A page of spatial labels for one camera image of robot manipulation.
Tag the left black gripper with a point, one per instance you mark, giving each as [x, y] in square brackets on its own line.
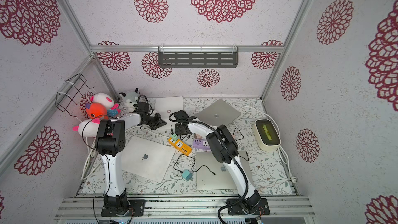
[159, 123]

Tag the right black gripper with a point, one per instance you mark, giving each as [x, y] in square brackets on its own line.
[182, 125]

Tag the green charger plug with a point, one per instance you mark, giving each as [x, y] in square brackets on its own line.
[175, 137]

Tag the teal charger plug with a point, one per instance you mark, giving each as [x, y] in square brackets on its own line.
[187, 175]

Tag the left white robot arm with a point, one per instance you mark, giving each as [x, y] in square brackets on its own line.
[110, 142]

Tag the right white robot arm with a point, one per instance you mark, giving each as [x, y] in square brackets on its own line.
[225, 150]

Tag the white laptop back left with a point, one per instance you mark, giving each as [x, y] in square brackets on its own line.
[167, 105]

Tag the white laptop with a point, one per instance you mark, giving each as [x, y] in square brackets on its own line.
[147, 159]
[167, 105]

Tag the white laptop front left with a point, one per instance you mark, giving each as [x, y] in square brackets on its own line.
[147, 159]

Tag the silver laptop back right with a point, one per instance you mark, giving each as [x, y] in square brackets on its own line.
[219, 113]

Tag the silver laptop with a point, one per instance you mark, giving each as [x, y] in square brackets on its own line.
[222, 176]
[219, 113]

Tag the silver laptop front right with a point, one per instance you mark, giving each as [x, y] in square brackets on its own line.
[222, 176]

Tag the orange power strip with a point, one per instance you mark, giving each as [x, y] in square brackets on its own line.
[180, 146]

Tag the floral table mat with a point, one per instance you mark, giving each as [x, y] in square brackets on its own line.
[267, 170]

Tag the purple power strip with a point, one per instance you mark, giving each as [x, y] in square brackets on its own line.
[201, 144]

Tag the grey husky plush toy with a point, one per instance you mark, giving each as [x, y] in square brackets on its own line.
[130, 99]

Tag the white pink plush top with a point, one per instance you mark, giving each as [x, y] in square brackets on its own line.
[106, 100]

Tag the orange fox plush toy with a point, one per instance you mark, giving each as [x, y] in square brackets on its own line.
[96, 110]

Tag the white pink plush striped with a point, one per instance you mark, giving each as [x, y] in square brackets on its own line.
[88, 128]

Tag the cream box green display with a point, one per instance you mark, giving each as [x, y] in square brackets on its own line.
[266, 135]

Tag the grey metal wall shelf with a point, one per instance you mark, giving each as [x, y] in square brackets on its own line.
[215, 58]

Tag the black wire basket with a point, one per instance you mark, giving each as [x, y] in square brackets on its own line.
[75, 86]

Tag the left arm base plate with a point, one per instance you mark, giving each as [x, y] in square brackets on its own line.
[133, 208]

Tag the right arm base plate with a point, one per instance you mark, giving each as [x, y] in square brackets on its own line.
[244, 208]

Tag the aluminium front rail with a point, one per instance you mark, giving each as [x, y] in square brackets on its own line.
[191, 207]

